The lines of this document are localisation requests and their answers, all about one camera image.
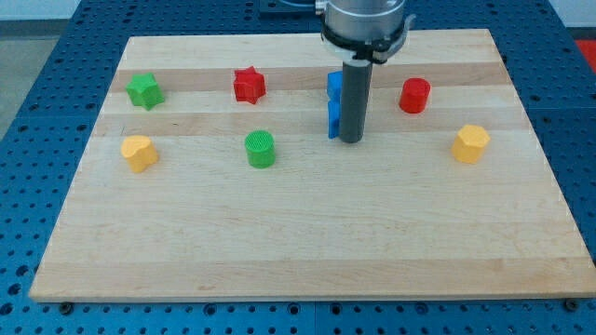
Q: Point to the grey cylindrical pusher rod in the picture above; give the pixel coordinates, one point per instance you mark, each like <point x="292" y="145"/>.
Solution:
<point x="355" y="92"/>

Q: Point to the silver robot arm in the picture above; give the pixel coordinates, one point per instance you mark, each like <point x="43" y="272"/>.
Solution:
<point x="362" y="34"/>

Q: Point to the yellow hexagon block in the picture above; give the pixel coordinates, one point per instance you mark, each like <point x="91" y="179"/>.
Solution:
<point x="470" y="143"/>

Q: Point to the blue block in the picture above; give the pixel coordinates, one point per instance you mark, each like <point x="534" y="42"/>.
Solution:
<point x="334" y="85"/>

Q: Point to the red cylinder block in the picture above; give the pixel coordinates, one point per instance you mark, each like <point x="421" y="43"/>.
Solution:
<point x="414" y="95"/>

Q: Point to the red star block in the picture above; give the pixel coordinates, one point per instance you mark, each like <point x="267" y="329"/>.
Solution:
<point x="249" y="85"/>

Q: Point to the green cylinder block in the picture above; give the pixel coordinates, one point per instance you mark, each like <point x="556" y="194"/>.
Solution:
<point x="260" y="149"/>

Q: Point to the wooden board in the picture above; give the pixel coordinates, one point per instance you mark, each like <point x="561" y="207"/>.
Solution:
<point x="392" y="217"/>

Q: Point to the green star block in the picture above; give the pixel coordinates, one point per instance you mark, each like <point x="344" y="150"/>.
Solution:
<point x="144" y="91"/>

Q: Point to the yellow heart block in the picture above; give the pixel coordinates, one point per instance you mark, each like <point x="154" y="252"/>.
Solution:
<point x="139" y="152"/>

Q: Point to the red object at edge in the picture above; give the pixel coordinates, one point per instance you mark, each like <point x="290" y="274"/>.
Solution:
<point x="587" y="48"/>

